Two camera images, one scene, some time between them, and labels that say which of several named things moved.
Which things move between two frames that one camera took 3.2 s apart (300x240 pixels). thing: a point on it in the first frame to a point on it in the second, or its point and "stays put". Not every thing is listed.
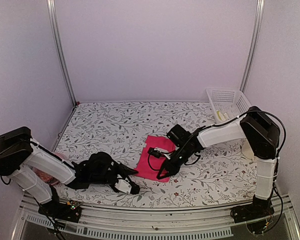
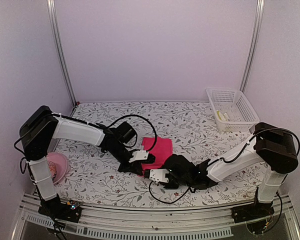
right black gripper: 173,169 to 168,186
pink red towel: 149,166 stays put
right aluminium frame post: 257,28 stays put
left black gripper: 124,170 to 135,167
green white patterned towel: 224,117 stays put
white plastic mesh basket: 227,104 stays put
